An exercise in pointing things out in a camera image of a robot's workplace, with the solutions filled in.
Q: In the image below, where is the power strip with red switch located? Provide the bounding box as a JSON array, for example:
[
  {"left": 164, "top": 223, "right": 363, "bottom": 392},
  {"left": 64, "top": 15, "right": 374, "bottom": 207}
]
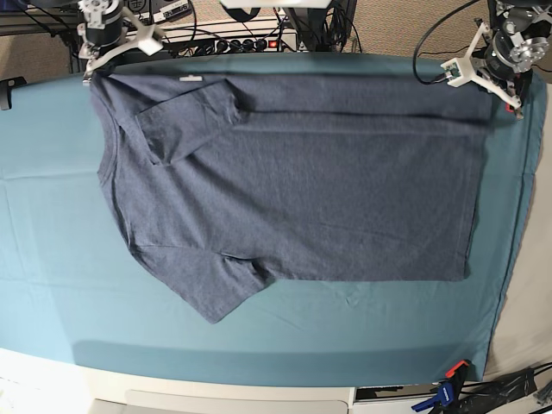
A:
[{"left": 214, "top": 33, "right": 298, "bottom": 54}]

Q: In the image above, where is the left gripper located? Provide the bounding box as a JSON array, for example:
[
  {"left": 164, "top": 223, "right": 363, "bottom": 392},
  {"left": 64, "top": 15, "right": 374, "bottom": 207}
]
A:
[{"left": 464, "top": 19, "right": 519, "bottom": 101}]

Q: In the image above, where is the black plastic bag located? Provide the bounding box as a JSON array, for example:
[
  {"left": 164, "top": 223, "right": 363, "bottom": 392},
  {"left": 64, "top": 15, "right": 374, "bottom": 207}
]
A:
[{"left": 456, "top": 368, "right": 536, "bottom": 414}]

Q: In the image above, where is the orange black clamp top right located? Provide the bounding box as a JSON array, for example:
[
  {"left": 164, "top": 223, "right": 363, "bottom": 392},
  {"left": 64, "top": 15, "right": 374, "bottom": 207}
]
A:
[{"left": 505, "top": 70, "right": 533, "bottom": 119}]

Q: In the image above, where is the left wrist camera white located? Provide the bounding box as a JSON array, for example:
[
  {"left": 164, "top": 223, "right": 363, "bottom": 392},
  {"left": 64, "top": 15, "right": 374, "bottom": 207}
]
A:
[{"left": 441, "top": 57, "right": 474, "bottom": 88}]

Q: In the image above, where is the camera black cable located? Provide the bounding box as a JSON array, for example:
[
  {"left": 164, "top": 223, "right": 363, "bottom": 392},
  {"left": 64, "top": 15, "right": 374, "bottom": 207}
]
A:
[{"left": 411, "top": 0, "right": 480, "bottom": 85}]

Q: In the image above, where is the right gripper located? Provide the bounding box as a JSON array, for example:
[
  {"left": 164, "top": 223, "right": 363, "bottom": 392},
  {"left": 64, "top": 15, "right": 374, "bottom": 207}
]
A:
[{"left": 77, "top": 8, "right": 145, "bottom": 85}]

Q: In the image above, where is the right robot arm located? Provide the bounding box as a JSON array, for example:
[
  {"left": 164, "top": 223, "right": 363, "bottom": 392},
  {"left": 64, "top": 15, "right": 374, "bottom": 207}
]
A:
[{"left": 77, "top": 0, "right": 152, "bottom": 86}]

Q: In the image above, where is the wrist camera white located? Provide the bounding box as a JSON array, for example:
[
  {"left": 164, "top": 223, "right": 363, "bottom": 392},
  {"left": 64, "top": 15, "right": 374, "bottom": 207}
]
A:
[
  {"left": 441, "top": 57, "right": 474, "bottom": 88},
  {"left": 135, "top": 25, "right": 165, "bottom": 56}
]

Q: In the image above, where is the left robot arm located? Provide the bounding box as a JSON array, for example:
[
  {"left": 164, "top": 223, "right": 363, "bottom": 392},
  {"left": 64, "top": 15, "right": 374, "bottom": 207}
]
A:
[{"left": 456, "top": 1, "right": 551, "bottom": 119}]

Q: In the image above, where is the blue-grey heathered T-shirt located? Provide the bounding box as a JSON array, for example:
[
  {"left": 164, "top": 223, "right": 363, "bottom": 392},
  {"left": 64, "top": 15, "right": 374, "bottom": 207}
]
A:
[{"left": 90, "top": 73, "right": 492, "bottom": 323}]

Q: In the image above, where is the aluminium frame rail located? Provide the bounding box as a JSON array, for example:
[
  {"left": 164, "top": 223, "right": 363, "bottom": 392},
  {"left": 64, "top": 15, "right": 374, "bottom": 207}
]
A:
[{"left": 1, "top": 9, "right": 81, "bottom": 36}]

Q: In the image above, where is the blue orange clamp bottom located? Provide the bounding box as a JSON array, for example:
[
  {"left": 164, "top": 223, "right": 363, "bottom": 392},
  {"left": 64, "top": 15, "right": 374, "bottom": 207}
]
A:
[{"left": 411, "top": 360, "right": 471, "bottom": 413}]

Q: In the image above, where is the teal table cloth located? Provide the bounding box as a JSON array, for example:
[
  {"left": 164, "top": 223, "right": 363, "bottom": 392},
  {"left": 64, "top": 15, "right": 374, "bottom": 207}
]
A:
[{"left": 1, "top": 53, "right": 550, "bottom": 387}]

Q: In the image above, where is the black clamp left edge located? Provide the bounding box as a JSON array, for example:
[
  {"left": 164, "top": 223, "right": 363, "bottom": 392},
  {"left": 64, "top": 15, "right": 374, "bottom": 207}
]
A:
[{"left": 0, "top": 76, "right": 27, "bottom": 110}]

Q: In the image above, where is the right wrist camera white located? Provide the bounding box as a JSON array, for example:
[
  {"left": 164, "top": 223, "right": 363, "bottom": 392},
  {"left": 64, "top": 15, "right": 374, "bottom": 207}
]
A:
[{"left": 135, "top": 25, "right": 165, "bottom": 56}]

